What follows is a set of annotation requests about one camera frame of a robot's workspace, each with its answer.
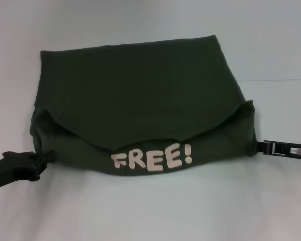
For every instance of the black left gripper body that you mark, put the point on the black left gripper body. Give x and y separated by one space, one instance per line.
15 165

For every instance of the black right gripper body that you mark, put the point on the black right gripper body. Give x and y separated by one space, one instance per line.
293 151

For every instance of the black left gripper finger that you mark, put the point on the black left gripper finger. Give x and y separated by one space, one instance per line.
46 157

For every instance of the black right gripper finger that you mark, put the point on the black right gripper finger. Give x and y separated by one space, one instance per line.
262 147

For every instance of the dark green shirt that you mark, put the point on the dark green shirt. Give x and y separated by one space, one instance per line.
140 100

